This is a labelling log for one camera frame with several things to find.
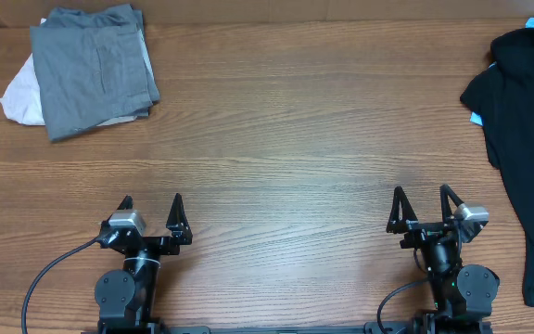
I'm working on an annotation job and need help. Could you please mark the white cloth under shorts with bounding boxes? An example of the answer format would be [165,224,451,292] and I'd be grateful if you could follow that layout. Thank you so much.
[0,18,46,127]

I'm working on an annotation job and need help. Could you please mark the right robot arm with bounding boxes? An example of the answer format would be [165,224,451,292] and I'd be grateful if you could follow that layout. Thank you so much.
[376,185,500,334]

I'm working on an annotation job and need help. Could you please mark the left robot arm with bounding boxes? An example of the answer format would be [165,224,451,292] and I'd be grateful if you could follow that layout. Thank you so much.
[95,194,193,333]

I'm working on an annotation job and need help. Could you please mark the black t-shirt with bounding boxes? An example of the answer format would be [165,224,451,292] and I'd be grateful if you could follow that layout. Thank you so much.
[460,28,534,307]

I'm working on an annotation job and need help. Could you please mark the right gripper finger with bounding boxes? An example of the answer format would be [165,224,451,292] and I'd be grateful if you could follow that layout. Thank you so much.
[387,186,418,227]
[439,184,464,222]

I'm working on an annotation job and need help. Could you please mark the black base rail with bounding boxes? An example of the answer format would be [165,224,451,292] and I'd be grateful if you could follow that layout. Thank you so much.
[81,321,494,334]

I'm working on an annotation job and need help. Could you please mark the folded grey shorts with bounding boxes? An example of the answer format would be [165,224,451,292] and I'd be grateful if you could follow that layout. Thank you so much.
[30,4,160,142]

